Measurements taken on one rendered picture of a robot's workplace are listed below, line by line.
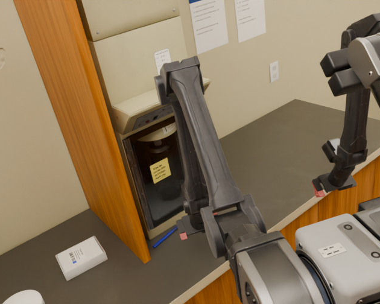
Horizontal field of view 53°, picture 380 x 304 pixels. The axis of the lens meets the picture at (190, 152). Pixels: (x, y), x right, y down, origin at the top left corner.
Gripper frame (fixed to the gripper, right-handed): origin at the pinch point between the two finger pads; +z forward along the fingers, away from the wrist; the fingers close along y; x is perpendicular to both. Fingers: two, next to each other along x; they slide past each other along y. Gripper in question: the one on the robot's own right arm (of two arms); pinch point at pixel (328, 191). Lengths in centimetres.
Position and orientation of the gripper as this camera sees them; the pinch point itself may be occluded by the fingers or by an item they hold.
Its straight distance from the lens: 148.9
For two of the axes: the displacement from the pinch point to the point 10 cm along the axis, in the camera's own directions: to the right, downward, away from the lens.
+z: 0.2, 5.3, 8.5
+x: 3.0, 8.1, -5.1
